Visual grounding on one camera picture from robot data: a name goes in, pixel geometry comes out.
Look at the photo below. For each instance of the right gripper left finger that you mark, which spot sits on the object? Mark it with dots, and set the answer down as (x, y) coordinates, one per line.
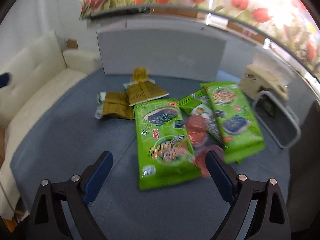
(47, 219)

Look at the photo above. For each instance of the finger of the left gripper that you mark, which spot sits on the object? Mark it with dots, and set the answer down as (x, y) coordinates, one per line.
(4, 79)

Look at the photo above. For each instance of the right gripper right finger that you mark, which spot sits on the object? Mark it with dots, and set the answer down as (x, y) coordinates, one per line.
(270, 219)

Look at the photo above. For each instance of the large green seaweed snack bag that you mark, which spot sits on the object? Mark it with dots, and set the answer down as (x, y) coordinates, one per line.
(165, 154)

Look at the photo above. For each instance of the cream white sofa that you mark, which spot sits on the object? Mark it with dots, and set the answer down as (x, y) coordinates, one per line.
(40, 74)

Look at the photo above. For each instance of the grey storage basket white rim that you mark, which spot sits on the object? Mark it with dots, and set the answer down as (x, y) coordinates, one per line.
(277, 118)

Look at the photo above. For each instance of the brown gold snack packet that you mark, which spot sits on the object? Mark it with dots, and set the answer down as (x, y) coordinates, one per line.
(115, 105)

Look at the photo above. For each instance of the red round snack packet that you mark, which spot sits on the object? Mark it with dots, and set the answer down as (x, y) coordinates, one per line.
(196, 127)

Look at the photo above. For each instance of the yellow jelly cup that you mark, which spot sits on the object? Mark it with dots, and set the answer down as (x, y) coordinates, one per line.
(139, 74)

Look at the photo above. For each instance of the gold snack packet with white edge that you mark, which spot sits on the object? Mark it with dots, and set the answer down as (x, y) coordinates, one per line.
(143, 91)

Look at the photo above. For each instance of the tissue box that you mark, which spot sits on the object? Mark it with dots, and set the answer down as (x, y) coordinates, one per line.
(266, 73)

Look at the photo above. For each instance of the white cardboard box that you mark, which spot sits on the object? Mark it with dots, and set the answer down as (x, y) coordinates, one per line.
(168, 48)

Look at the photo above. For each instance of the tulip flower wall poster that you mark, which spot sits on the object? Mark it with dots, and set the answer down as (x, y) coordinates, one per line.
(287, 21)

